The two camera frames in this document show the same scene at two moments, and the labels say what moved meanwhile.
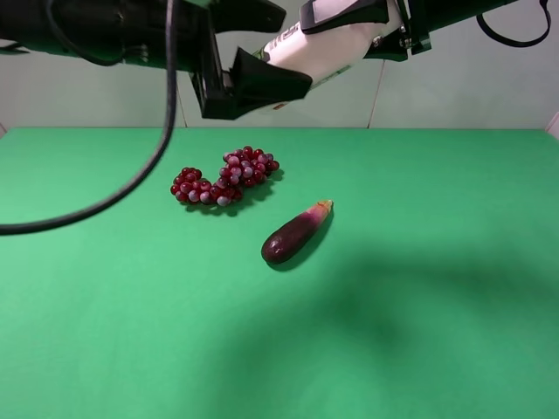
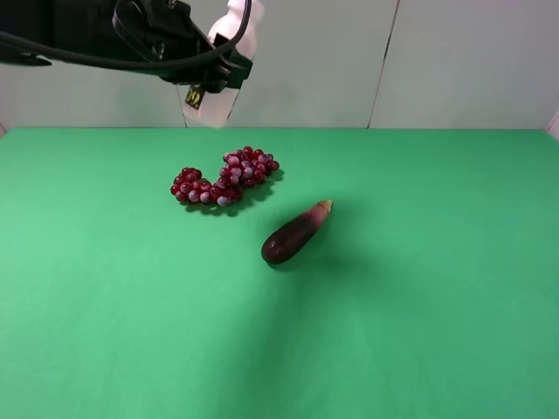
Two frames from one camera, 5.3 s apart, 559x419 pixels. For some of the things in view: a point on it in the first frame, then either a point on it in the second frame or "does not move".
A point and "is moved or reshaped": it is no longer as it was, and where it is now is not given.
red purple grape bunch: [244, 168] does not move
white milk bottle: [320, 53] is moved or reshaped
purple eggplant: [286, 239] does not move
